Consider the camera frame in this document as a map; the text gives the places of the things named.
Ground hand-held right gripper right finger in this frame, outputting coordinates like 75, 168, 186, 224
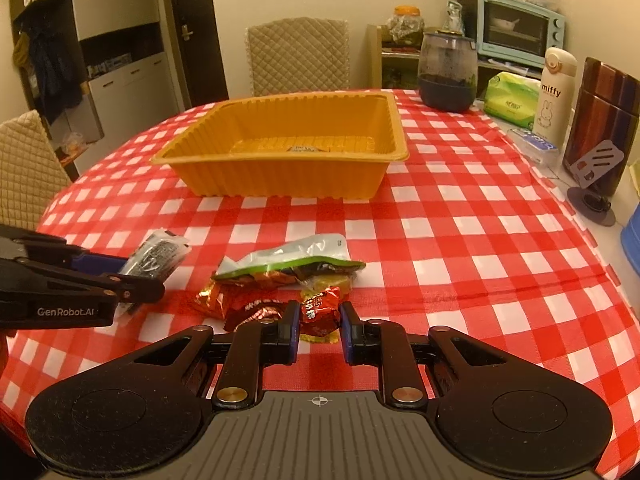
339, 301, 511, 411

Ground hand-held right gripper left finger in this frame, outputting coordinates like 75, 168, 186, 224
127, 300, 302, 411

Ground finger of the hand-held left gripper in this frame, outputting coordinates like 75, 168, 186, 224
0, 224, 130, 276
0, 257, 166, 307

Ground small red candy wrapper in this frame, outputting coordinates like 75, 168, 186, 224
299, 286, 342, 339

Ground long red candy wrapper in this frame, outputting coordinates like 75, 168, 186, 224
223, 297, 301, 334

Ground yellow snack packet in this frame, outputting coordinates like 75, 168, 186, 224
298, 271, 354, 297

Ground green and silver snack packet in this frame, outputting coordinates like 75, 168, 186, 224
210, 233, 367, 284

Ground red gold candy wrapper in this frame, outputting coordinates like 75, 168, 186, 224
194, 280, 251, 320

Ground orange plastic tray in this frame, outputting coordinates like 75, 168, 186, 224
151, 91, 410, 199

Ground beige quilted chair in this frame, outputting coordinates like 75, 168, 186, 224
0, 109, 74, 234
245, 18, 351, 97

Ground red checkered tablecloth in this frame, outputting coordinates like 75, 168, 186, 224
0, 88, 640, 480

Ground dark hanging clothes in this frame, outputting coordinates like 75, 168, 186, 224
12, 24, 85, 122

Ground white cabinet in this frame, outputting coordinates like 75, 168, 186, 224
9, 0, 197, 152

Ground dark wooden door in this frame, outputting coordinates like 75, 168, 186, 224
164, 0, 231, 111

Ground blue and white small pack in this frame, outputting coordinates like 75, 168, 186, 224
507, 127, 560, 167

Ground glass jar with dark contents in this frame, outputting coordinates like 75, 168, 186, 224
417, 31, 479, 114

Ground wooden shelf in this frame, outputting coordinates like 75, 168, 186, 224
367, 23, 532, 92

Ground green tissue pack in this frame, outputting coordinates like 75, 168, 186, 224
482, 71, 544, 134

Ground blue plastic container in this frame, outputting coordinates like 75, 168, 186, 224
619, 207, 640, 277

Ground grey phone stand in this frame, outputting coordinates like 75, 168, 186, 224
567, 139, 626, 227

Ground white bottle with rabbit print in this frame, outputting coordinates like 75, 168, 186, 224
530, 47, 579, 146

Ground jar with orange lid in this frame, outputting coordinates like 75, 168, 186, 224
386, 5, 426, 47

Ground dark red striped flask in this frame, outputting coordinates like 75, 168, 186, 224
562, 57, 640, 199

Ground light blue toaster oven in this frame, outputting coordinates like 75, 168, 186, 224
474, 0, 567, 70

